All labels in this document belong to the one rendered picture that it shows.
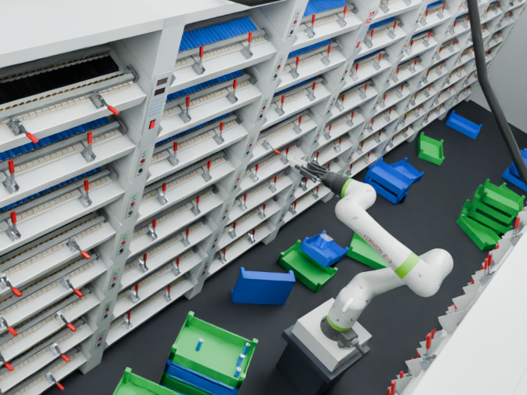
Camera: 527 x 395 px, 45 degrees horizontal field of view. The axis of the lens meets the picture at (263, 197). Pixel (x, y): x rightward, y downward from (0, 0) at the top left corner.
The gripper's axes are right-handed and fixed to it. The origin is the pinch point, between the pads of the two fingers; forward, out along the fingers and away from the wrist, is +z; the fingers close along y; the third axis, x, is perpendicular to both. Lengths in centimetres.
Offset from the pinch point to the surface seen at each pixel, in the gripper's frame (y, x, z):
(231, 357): -72, -51, -27
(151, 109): -92, 52, 7
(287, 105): 8.9, 20.2, 16.4
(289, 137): 19.2, -0.7, 17.5
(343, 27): 28, 57, 7
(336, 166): 111, -59, 29
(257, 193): 15.4, -37.7, 27.5
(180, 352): -86, -48, -12
